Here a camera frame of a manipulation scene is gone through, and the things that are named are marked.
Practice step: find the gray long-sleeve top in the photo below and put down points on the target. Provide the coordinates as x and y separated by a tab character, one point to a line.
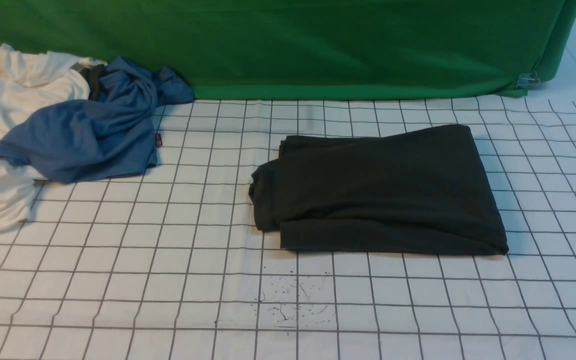
422	192

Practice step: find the green backdrop cloth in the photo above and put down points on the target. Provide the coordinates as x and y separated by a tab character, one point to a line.
309	49

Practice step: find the white grid tablecloth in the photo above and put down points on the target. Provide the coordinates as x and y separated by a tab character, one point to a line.
169	265

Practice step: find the blue crumpled shirt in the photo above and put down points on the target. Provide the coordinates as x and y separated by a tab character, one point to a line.
89	140

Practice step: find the silver binder clip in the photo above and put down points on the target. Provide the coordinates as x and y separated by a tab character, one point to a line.
528	81

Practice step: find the white crumpled garment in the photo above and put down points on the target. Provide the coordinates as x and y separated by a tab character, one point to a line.
29	82

